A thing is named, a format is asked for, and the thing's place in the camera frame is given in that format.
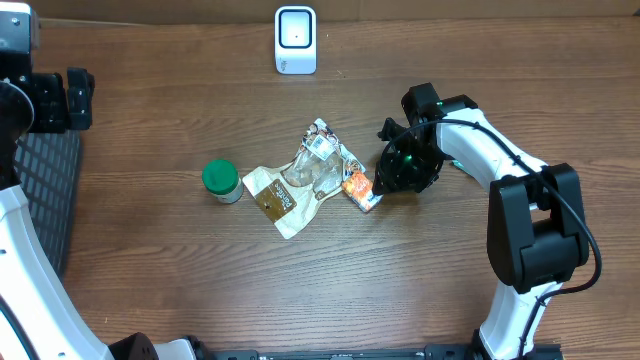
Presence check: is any white barcode scanner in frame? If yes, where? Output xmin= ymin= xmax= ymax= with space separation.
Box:
xmin=274 ymin=5 xmax=317 ymax=75

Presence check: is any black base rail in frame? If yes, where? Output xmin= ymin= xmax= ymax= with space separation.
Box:
xmin=211 ymin=345 xmax=482 ymax=360

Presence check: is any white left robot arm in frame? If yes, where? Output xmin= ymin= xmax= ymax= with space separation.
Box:
xmin=1 ymin=2 xmax=209 ymax=360

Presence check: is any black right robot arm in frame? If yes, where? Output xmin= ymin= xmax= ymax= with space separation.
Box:
xmin=372 ymin=83 xmax=602 ymax=359

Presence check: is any teal wet wipes pack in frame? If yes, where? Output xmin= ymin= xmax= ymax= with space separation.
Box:
xmin=451 ymin=160 xmax=473 ymax=177

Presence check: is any green lid jar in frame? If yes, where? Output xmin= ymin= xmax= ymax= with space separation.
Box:
xmin=201 ymin=159 xmax=243 ymax=204

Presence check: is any dark plastic mesh basket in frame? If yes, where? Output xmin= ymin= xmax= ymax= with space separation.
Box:
xmin=14 ymin=131 xmax=83 ymax=278

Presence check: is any orange Kleenex tissue pack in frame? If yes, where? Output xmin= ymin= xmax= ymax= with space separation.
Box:
xmin=342 ymin=171 xmax=383 ymax=213

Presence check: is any dried mushroom pouch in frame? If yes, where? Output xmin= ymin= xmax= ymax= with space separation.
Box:
xmin=242 ymin=118 xmax=366 ymax=239

